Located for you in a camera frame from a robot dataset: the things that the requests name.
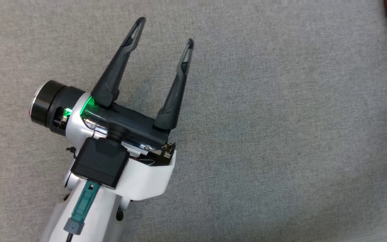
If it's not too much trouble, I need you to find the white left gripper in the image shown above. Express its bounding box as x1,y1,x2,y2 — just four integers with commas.
67,38,195,201

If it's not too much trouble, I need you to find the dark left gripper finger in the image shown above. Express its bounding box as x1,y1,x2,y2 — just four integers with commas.
91,17,146,108

